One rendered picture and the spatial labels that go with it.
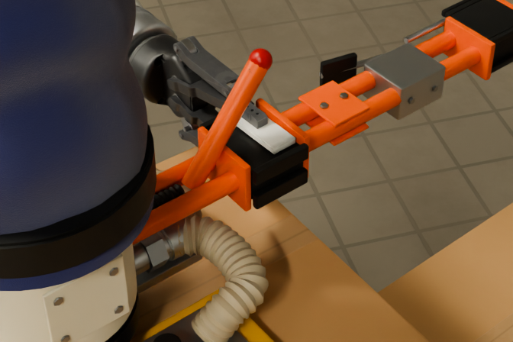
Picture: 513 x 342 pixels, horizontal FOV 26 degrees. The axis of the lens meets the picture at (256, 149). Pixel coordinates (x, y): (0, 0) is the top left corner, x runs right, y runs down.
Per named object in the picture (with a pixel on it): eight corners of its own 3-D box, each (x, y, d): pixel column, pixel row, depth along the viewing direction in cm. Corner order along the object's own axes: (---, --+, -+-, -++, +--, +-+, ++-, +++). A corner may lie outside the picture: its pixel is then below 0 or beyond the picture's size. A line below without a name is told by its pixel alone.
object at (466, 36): (485, 81, 129) (492, 46, 126) (440, 52, 133) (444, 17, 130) (534, 55, 133) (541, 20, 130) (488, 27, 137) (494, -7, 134)
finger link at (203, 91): (195, 75, 126) (194, 64, 125) (257, 104, 118) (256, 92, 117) (168, 89, 124) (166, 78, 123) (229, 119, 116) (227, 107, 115)
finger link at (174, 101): (168, 94, 124) (167, 102, 125) (230, 158, 119) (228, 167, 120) (196, 81, 126) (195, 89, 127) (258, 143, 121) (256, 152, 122)
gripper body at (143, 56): (175, 19, 128) (225, 54, 122) (179, 79, 133) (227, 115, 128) (121, 43, 124) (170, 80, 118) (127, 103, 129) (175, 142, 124)
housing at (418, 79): (400, 123, 124) (403, 91, 121) (359, 94, 128) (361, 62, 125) (444, 98, 127) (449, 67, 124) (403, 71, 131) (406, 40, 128)
